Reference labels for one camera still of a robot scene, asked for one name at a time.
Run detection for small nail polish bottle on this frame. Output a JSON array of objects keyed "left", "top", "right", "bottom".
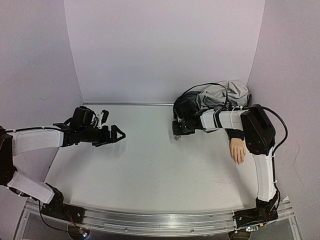
[{"left": 174, "top": 135, "right": 181, "bottom": 141}]

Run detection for mannequin hand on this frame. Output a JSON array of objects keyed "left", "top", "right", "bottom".
[{"left": 229, "top": 138, "right": 246, "bottom": 165}]

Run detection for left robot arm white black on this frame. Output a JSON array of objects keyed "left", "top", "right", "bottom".
[{"left": 0, "top": 106, "right": 126, "bottom": 219}]

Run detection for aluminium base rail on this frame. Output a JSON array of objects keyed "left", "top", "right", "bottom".
[{"left": 23, "top": 197, "right": 298, "bottom": 235}]

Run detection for grey crumpled cloth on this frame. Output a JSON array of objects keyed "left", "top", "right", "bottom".
[{"left": 196, "top": 80, "right": 251, "bottom": 110}]

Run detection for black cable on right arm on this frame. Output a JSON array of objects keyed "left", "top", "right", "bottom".
[{"left": 179, "top": 83, "right": 289, "bottom": 156}]

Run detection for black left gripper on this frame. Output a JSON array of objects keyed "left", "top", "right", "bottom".
[{"left": 80, "top": 125, "right": 127, "bottom": 148}]

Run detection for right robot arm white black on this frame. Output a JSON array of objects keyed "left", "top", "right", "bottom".
[{"left": 172, "top": 97, "right": 281, "bottom": 229}]

